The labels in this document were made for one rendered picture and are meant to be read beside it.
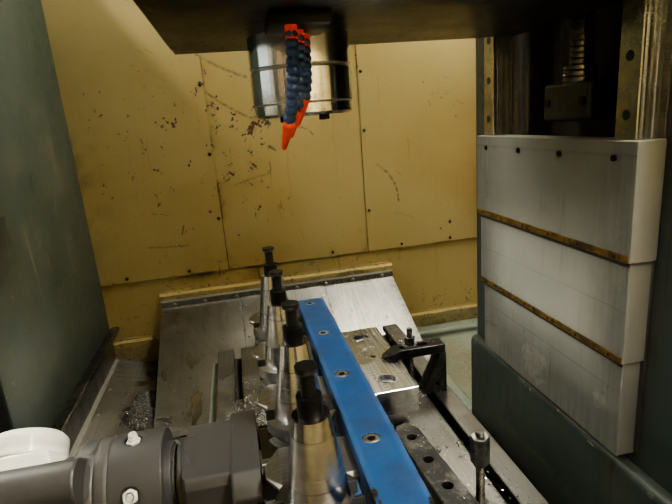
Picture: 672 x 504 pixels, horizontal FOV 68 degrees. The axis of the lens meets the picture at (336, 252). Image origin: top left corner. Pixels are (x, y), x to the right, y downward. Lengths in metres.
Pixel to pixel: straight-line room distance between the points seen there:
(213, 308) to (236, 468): 1.50
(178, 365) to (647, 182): 1.42
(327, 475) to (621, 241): 0.62
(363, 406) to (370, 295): 1.48
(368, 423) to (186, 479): 0.15
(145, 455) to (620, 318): 0.70
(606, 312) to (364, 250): 1.21
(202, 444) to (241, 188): 1.45
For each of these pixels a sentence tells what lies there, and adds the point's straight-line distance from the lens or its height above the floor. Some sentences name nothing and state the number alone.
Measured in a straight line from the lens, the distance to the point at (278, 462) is 0.44.
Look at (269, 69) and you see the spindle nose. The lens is 0.79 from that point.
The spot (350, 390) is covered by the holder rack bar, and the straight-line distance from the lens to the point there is 0.50.
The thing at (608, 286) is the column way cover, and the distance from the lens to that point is 0.90.
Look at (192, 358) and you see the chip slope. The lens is 1.78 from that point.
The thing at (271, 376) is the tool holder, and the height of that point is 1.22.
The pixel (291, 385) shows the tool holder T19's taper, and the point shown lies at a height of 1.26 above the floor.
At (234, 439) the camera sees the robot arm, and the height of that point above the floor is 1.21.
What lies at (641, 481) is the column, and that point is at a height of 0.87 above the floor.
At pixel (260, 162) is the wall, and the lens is 1.86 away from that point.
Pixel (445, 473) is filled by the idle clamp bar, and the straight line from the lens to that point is 0.82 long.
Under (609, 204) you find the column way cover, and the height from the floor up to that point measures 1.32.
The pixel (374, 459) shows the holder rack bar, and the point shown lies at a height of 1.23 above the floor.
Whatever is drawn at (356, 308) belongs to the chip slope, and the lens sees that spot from 1.88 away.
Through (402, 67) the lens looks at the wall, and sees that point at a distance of 1.96.
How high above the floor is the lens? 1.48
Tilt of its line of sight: 15 degrees down
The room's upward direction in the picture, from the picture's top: 5 degrees counter-clockwise
